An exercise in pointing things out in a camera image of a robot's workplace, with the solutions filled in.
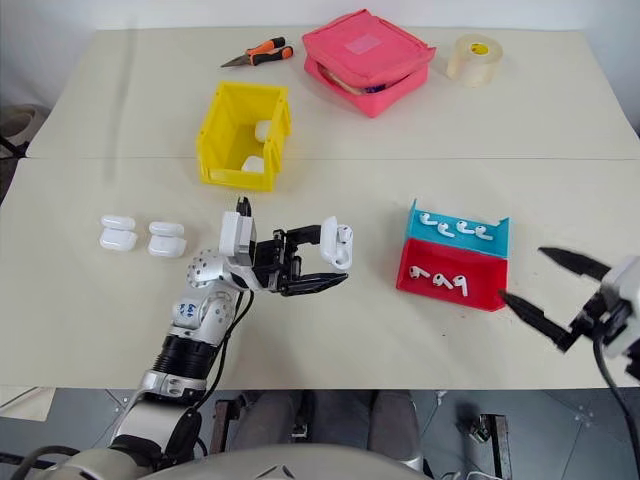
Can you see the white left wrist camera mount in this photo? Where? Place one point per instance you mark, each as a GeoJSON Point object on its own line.
{"type": "Point", "coordinates": [234, 236]}

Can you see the red plastic tray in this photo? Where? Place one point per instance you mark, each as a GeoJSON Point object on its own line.
{"type": "Point", "coordinates": [482, 280]}

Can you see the yellow plastic bin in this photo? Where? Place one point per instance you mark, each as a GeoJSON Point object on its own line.
{"type": "Point", "coordinates": [215, 150]}

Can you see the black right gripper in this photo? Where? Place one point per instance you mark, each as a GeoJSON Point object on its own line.
{"type": "Point", "coordinates": [602, 317]}

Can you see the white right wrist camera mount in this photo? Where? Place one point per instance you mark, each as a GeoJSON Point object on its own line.
{"type": "Point", "coordinates": [627, 277]}

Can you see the metal table bracket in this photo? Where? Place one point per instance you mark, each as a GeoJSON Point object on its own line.
{"type": "Point", "coordinates": [495, 440]}
{"type": "Point", "coordinates": [225, 425]}

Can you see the pink fabric pouch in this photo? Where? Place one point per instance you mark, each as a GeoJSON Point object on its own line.
{"type": "Point", "coordinates": [360, 45]}

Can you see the orange and black pliers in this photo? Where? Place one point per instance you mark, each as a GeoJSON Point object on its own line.
{"type": "Point", "coordinates": [265, 50]}

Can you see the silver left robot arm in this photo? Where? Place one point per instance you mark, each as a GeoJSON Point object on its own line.
{"type": "Point", "coordinates": [195, 315]}

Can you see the white earbud case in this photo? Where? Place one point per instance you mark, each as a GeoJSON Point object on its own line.
{"type": "Point", "coordinates": [330, 245]}
{"type": "Point", "coordinates": [118, 232]}
{"type": "Point", "coordinates": [166, 239]}
{"type": "Point", "coordinates": [252, 164]}
{"type": "Point", "coordinates": [262, 131]}

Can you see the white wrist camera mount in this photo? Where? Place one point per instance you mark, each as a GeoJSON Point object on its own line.
{"type": "Point", "coordinates": [234, 236]}
{"type": "Point", "coordinates": [627, 277]}

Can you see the white earbud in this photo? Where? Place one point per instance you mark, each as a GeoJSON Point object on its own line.
{"type": "Point", "coordinates": [440, 280]}
{"type": "Point", "coordinates": [415, 272]}
{"type": "Point", "coordinates": [426, 217]}
{"type": "Point", "coordinates": [461, 284]}
{"type": "Point", "coordinates": [443, 228]}
{"type": "Point", "coordinates": [481, 231]}
{"type": "Point", "coordinates": [462, 227]}

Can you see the clear tape roll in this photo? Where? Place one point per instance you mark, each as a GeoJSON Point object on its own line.
{"type": "Point", "coordinates": [472, 62]}

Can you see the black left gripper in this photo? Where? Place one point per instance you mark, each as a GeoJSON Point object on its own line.
{"type": "Point", "coordinates": [272, 262]}

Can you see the blue plastic tray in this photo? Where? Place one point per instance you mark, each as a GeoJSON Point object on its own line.
{"type": "Point", "coordinates": [501, 240]}

